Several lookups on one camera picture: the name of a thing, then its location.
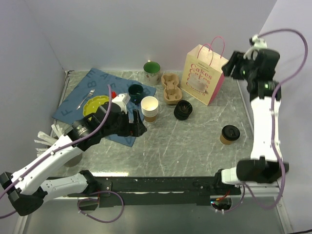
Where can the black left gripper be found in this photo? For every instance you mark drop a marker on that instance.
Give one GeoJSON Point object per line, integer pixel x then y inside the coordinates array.
{"type": "Point", "coordinates": [136, 128]}

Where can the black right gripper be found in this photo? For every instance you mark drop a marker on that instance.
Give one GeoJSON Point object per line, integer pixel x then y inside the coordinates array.
{"type": "Point", "coordinates": [236, 59]}

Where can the brown pulp cup carrier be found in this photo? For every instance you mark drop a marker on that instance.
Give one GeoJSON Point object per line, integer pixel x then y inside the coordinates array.
{"type": "Point", "coordinates": [172, 93]}

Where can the cream cakes paper bag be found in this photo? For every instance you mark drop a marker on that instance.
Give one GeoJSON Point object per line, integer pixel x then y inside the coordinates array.
{"type": "Point", "coordinates": [202, 76]}

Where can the black cup lid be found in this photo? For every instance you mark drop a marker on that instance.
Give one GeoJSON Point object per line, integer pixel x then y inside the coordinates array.
{"type": "Point", "coordinates": [231, 132]}

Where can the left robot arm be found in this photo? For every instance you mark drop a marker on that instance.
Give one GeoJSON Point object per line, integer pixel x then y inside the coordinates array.
{"type": "Point", "coordinates": [29, 188]}

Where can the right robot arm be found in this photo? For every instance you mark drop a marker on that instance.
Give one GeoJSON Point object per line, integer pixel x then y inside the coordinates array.
{"type": "Point", "coordinates": [265, 164]}

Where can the stack of paper cups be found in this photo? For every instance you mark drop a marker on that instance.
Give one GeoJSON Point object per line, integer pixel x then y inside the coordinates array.
{"type": "Point", "coordinates": [149, 108]}

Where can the dark green mug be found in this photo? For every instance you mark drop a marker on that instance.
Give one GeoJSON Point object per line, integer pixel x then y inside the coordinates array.
{"type": "Point", "coordinates": [136, 93]}

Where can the stack of black lids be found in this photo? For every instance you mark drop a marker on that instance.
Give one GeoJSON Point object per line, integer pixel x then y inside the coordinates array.
{"type": "Point", "coordinates": [183, 110]}

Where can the yellow-green dotted plate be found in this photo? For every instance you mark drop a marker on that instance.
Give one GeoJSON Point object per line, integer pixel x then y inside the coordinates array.
{"type": "Point", "coordinates": [92, 105]}

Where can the silver fork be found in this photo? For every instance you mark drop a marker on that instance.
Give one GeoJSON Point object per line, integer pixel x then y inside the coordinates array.
{"type": "Point", "coordinates": [88, 96]}

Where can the white floral mug green inside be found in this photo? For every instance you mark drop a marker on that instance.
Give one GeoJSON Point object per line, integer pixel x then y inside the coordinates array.
{"type": "Point", "coordinates": [151, 72]}

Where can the blue letter-print cloth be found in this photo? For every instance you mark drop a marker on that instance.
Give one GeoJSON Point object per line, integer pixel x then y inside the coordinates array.
{"type": "Point", "coordinates": [97, 83]}

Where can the grey cup of straws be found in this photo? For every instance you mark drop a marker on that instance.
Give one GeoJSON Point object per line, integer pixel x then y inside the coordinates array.
{"type": "Point", "coordinates": [48, 140]}

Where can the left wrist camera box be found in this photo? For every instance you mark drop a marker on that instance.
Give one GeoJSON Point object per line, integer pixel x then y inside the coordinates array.
{"type": "Point", "coordinates": [122, 100]}

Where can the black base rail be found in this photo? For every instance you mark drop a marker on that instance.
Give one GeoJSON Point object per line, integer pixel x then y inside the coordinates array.
{"type": "Point", "coordinates": [166, 190]}

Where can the aluminium frame rail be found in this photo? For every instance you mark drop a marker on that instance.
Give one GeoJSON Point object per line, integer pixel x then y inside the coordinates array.
{"type": "Point", "coordinates": [262, 190]}

